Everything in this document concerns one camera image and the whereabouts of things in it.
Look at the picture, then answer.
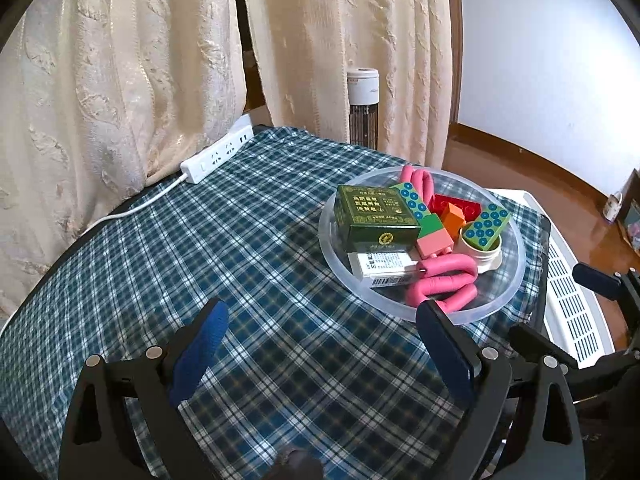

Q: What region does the white plastic cap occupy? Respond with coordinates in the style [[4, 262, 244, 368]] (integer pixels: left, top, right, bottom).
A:
[[454, 236, 502, 274]]

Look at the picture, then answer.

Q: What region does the long pink foam roller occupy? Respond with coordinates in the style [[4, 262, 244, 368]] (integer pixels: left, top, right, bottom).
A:
[[406, 252, 478, 313]]

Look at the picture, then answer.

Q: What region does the green blue-dotted block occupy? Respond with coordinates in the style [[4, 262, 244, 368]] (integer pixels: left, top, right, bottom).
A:
[[393, 182, 431, 221], [462, 203, 511, 252]]

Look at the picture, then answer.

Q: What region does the green pink brick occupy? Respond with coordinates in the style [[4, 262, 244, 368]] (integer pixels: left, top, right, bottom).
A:
[[416, 214, 454, 260]]

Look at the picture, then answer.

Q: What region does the red toy brick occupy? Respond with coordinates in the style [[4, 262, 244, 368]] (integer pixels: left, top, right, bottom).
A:
[[430, 194, 483, 222]]

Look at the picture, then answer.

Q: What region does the orange toy brick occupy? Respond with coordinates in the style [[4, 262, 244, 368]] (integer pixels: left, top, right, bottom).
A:
[[440, 203, 466, 242]]

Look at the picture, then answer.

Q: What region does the white medicine box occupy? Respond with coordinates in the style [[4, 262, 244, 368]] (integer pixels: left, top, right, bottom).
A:
[[347, 252, 421, 288]]

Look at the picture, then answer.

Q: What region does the short pink foam roller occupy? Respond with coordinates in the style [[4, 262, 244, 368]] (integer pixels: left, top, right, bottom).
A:
[[399, 165, 435, 208]]

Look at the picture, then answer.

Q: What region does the dark green printed box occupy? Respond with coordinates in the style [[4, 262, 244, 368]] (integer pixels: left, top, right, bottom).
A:
[[333, 185, 421, 254]]

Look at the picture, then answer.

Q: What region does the white slatted appliance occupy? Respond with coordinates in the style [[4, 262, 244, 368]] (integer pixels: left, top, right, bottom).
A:
[[487, 187, 616, 370]]

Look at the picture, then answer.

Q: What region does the wooden shelf cabinet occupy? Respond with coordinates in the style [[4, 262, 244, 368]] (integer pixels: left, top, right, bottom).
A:
[[616, 169, 640, 254]]

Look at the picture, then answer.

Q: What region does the white mug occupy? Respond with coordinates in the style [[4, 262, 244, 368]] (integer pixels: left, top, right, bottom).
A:
[[602, 192, 623, 223]]

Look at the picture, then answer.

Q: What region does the clear plastic bowl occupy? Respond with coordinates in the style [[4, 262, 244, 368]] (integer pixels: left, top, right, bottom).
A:
[[318, 166, 526, 325]]

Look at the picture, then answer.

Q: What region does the white power strip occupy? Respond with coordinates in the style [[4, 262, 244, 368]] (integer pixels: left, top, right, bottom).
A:
[[180, 125, 254, 184]]

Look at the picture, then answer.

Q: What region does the white tower heater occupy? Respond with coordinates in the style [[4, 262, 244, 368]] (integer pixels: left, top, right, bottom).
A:
[[346, 67, 380, 150]]

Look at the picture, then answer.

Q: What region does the cream patterned curtain left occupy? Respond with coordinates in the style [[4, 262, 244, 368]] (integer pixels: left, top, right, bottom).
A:
[[1, 0, 245, 315]]

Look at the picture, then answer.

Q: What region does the cream curtain right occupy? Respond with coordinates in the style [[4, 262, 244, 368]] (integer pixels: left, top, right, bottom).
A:
[[245, 0, 454, 168]]

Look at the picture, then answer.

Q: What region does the white power cable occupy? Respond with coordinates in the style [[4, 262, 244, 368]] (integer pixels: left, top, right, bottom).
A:
[[79, 173, 189, 239]]

